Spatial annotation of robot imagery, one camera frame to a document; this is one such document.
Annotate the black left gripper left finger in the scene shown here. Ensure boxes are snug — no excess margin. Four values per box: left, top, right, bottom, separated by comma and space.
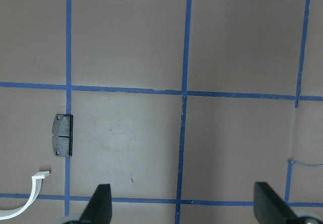
79, 184, 112, 224

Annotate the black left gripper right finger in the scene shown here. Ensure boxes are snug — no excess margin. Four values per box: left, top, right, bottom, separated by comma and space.
253, 182, 298, 224

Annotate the dark grey brake pad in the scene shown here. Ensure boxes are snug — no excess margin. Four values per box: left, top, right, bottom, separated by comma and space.
52, 114, 73, 157

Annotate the white curved plastic clip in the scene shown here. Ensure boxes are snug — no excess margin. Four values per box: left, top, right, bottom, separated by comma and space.
1, 171, 50, 220

